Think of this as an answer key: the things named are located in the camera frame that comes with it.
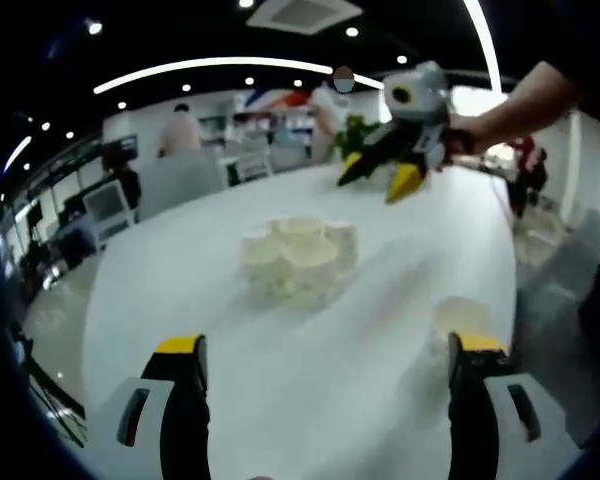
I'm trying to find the potted green plant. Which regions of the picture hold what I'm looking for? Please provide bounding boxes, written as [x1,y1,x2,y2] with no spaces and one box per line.
[327,113,396,164]

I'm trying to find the red blue wall banner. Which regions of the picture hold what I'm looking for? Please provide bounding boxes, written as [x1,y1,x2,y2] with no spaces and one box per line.
[241,88,315,110]

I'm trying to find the ceiling spot lights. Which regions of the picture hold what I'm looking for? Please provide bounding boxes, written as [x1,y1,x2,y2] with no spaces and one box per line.
[20,0,410,172]

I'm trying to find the green-printed white paper cup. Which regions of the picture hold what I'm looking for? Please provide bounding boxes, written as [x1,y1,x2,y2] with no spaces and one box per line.
[435,295,494,346]

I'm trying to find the white box machine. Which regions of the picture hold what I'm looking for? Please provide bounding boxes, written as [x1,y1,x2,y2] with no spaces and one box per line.
[81,178,137,239]

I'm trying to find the white table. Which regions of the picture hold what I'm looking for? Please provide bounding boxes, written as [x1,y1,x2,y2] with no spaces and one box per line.
[82,162,519,480]

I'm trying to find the person's right hand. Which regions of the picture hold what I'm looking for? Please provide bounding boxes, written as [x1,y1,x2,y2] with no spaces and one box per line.
[442,115,484,164]

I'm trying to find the straight ceiling light strip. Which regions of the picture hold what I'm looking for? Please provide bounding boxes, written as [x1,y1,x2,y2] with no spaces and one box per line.
[462,0,505,94]

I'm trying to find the black tripod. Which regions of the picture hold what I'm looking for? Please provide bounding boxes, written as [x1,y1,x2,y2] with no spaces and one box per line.
[8,323,89,447]

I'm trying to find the short ceiling light strip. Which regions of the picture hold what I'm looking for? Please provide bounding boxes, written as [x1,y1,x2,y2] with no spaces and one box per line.
[2,134,34,172]

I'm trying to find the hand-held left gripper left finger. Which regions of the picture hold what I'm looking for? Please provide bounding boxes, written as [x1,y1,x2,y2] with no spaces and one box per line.
[87,333,212,480]

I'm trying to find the long curved ceiling light strip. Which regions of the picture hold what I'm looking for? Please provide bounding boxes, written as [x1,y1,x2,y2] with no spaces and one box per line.
[92,56,385,96]

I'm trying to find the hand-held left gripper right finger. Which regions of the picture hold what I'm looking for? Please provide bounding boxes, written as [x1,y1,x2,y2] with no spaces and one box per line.
[439,330,584,480]

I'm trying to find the cluster of white paper cups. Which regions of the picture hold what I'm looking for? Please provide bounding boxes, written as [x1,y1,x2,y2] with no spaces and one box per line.
[238,214,360,311]

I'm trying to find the ceiling air conditioner vent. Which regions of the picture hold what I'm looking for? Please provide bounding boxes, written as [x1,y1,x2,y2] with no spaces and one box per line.
[245,0,364,35]

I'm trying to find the white storage shelving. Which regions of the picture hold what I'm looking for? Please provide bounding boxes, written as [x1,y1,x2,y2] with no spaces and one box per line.
[199,107,316,171]

